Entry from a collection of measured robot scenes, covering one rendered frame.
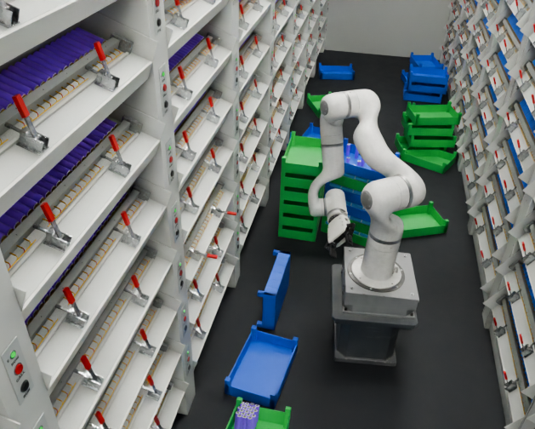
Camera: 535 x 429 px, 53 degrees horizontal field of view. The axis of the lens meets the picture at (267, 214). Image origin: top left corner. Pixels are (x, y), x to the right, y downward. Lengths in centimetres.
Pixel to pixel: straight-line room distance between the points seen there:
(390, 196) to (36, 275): 120
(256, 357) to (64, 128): 151
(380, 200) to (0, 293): 127
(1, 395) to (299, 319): 167
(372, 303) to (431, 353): 46
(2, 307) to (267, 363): 151
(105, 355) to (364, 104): 126
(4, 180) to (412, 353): 187
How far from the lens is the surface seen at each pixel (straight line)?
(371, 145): 194
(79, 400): 130
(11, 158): 92
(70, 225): 109
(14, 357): 96
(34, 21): 90
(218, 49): 195
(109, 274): 127
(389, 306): 208
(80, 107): 106
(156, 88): 132
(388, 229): 192
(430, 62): 511
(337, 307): 211
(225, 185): 224
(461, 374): 239
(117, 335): 140
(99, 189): 118
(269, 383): 221
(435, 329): 253
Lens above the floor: 175
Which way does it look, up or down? 35 degrees down
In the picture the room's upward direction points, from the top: 2 degrees clockwise
